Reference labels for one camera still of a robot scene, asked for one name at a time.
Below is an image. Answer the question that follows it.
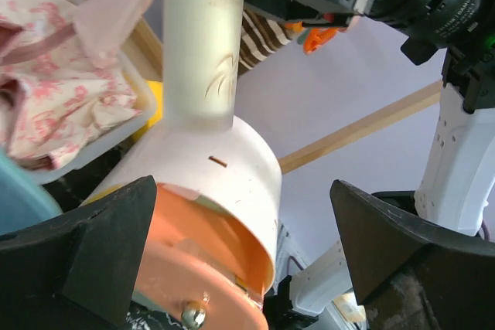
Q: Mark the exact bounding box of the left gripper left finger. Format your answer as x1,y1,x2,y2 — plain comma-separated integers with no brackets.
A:
1,176,157,329

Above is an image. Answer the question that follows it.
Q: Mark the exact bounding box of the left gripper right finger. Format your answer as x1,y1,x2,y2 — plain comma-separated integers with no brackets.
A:
329,180,494,329

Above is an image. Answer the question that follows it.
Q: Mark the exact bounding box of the light blue hard-shell suitcase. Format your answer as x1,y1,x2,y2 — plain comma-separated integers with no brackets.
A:
1,151,62,235

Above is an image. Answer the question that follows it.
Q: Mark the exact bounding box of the white round drum box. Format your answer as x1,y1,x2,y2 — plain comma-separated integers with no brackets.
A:
88,118,282,329

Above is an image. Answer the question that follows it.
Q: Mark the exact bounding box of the white cylindrical lotion bottle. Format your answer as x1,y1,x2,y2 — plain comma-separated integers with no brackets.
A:
162,0,244,131

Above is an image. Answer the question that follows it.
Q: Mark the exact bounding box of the cream pink-print cloth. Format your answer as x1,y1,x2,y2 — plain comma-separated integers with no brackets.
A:
1,0,140,170

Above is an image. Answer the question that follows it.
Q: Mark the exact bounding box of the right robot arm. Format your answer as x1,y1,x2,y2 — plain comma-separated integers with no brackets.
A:
245,0,494,329

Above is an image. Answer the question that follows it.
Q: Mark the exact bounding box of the brown striped cloth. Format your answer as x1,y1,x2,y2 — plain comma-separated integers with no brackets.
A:
238,9,296,77

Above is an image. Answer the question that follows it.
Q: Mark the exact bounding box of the yellow cloth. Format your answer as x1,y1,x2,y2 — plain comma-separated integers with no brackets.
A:
131,79,165,141

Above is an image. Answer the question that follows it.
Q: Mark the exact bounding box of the white perforated plastic basket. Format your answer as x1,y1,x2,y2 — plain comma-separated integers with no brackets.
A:
25,0,157,185

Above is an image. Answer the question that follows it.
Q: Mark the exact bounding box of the wooden hanger rack frame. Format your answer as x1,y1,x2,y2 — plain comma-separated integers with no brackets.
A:
130,19,442,174

